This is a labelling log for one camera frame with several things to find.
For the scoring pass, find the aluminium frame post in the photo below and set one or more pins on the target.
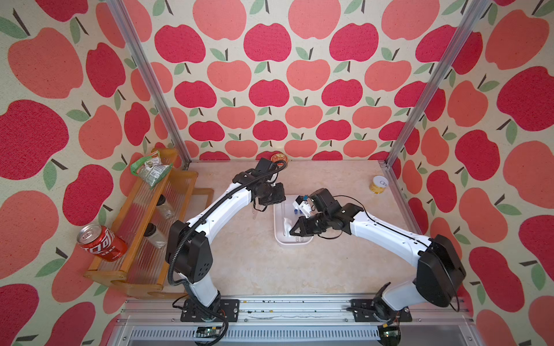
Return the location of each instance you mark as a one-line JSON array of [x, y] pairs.
[[471, 17], [125, 25]]

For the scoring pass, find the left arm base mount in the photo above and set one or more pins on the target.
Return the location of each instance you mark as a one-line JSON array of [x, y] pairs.
[[210, 310]]

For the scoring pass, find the glass spice jar lower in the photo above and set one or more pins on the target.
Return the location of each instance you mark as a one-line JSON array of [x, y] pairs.
[[155, 236]]

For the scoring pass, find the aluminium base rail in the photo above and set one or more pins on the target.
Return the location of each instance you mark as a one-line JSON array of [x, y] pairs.
[[289, 320]]

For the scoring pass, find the right aluminium frame post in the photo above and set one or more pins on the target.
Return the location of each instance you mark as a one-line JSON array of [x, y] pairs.
[[471, 17]]

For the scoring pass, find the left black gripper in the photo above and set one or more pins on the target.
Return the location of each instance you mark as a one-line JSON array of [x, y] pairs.
[[280, 197]]

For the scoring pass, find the glass spice jar upper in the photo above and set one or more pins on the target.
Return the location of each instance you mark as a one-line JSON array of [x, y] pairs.
[[164, 208]]

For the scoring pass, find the white wipe cloth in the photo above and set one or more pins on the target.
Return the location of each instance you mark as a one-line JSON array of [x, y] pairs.
[[288, 226]]

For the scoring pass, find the green snack bag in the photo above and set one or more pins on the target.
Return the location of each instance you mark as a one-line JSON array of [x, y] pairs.
[[151, 169]]

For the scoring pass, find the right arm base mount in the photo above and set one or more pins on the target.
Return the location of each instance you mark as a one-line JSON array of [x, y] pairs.
[[366, 310]]

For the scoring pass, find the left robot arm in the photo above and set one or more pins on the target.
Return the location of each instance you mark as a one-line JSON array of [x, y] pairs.
[[189, 254]]

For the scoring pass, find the glass spice jar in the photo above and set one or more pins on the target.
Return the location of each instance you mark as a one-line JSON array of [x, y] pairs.
[[164, 208], [155, 236]]

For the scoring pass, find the yellow white can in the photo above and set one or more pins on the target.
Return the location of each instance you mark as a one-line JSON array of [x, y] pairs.
[[379, 184]]

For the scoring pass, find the left aluminium frame post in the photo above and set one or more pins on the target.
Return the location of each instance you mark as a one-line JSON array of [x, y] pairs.
[[125, 25]]

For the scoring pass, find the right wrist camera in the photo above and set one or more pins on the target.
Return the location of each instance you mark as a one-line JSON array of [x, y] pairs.
[[321, 201]]

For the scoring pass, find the red gold round tin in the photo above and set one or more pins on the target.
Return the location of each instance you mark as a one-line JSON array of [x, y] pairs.
[[280, 159]]

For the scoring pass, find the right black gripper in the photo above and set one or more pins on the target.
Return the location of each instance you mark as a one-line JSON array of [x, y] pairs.
[[303, 229]]

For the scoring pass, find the white rectangular tray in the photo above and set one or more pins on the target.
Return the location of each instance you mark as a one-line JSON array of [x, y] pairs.
[[293, 241]]

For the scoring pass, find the red cola can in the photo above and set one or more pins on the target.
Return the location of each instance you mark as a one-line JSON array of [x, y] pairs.
[[100, 241]]

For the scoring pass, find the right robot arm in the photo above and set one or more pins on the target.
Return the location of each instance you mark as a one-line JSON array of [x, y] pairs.
[[439, 271]]

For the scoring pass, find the wooden shelf rack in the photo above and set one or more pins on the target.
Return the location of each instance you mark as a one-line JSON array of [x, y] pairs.
[[142, 271]]

